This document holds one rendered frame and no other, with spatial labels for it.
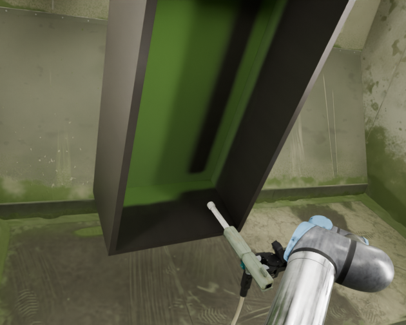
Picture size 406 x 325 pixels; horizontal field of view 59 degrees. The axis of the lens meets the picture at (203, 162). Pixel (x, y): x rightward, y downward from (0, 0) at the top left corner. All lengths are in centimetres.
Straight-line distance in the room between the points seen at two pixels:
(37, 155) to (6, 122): 24
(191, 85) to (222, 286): 108
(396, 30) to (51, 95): 248
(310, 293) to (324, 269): 9
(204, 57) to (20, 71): 126
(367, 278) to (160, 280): 123
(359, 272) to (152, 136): 97
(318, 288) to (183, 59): 92
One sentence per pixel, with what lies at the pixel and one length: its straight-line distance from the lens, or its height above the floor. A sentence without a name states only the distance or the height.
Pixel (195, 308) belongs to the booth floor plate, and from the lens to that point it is 188.
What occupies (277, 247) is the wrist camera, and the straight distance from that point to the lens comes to 144.
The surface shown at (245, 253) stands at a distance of 144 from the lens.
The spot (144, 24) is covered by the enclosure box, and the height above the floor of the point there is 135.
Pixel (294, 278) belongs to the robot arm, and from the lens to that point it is 85.
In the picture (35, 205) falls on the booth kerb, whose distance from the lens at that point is 227.
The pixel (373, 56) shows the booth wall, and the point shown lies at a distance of 330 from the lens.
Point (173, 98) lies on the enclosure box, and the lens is 146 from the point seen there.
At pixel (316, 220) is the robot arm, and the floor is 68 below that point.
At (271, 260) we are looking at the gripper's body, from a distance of 150.
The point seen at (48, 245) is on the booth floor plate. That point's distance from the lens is 216.
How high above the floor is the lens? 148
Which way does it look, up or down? 28 degrees down
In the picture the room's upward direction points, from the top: 11 degrees clockwise
